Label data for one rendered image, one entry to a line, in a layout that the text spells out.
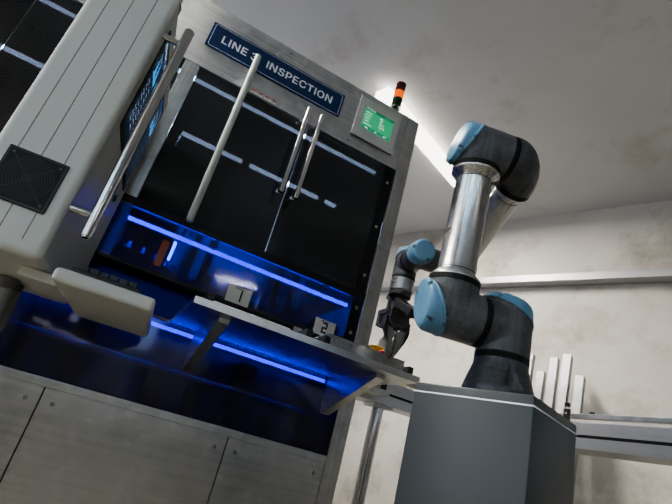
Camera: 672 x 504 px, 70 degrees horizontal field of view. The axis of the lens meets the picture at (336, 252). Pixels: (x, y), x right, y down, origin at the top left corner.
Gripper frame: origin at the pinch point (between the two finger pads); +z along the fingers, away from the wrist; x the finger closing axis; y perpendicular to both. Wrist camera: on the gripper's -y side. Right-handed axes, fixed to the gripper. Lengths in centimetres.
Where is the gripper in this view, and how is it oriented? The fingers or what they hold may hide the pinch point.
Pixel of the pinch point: (390, 354)
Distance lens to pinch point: 146.1
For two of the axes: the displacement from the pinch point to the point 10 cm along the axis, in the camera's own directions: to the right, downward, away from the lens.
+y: -4.4, 2.5, 8.6
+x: -8.6, -3.8, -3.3
